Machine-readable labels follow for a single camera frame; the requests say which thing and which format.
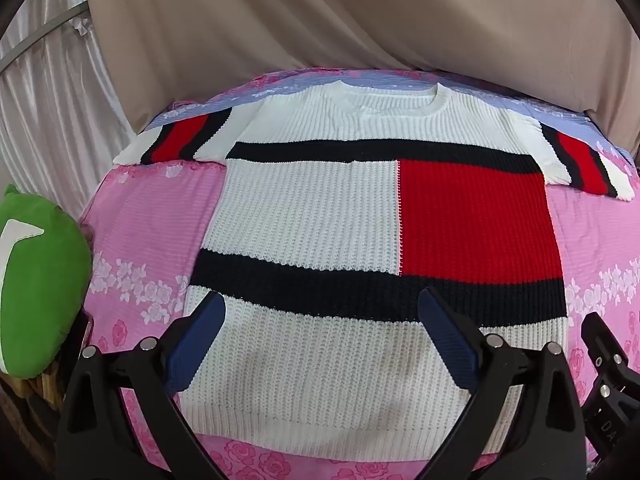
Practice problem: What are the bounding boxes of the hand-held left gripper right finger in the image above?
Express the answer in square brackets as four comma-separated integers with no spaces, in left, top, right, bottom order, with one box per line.
[417,287,587,480]

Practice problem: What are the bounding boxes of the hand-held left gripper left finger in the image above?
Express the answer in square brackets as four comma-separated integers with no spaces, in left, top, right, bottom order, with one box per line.
[57,291,228,480]

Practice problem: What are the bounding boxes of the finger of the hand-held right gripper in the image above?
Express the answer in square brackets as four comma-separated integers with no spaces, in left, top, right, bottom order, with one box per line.
[581,311,632,378]

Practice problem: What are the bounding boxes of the white red black knit sweater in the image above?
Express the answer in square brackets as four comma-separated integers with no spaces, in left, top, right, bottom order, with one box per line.
[114,81,632,461]

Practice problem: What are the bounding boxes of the pink floral bedsheet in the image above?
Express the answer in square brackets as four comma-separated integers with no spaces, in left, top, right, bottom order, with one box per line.
[80,64,640,480]

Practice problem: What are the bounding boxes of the green cushion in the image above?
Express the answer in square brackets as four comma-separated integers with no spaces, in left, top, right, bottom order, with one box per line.
[0,183,93,380]

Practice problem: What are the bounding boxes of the brown wooden furniture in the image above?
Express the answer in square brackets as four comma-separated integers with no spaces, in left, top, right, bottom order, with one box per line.
[0,355,68,468]

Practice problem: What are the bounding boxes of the white satin curtain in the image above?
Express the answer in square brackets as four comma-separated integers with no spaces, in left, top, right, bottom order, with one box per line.
[0,0,138,221]

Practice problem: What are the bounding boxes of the beige cloth backdrop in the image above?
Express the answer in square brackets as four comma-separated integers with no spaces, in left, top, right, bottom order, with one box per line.
[85,0,640,136]

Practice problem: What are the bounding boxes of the grey metal rod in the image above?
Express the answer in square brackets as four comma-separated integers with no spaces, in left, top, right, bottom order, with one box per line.
[0,2,91,77]

